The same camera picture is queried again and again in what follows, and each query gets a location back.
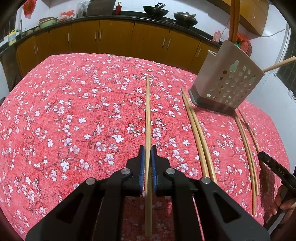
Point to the dark cutting board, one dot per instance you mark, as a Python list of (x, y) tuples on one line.
[(100, 7)]

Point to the red bottle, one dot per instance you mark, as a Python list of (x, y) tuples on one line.
[(118, 8)]

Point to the upper wooden cabinet right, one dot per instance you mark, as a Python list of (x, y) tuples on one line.
[(253, 17)]

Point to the black wok with lid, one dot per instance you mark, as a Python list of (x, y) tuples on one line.
[(185, 19)]

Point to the beige perforated utensil holder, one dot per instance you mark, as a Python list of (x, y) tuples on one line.
[(225, 79)]

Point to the red boxes stack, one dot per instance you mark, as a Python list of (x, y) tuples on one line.
[(244, 44)]

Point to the yellow detergent jug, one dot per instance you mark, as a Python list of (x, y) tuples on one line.
[(12, 37)]

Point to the window with grille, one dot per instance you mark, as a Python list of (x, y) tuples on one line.
[(286, 73)]

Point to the black wok left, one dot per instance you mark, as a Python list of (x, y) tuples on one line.
[(157, 11)]

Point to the red plastic bag on wall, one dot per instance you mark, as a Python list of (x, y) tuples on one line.
[(28, 8)]

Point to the pink container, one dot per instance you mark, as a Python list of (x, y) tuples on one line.
[(216, 37)]

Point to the wooden chopstick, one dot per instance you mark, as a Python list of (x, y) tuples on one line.
[(253, 196), (278, 65), (234, 20), (250, 131), (204, 167), (148, 166), (250, 150), (204, 144)]

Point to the green pot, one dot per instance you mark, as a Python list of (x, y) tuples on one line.
[(46, 22)]

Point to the brown lower kitchen cabinets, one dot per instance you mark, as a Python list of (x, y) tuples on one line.
[(131, 36)]

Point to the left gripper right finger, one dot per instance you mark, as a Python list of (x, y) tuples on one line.
[(167, 181)]

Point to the red floral tablecloth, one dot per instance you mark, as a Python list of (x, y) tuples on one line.
[(76, 116)]

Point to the person's right hand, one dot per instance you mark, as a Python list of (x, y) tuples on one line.
[(278, 203)]

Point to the red bag on counter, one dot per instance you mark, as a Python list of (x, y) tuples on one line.
[(66, 15)]

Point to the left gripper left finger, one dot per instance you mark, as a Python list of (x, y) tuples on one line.
[(126, 182)]

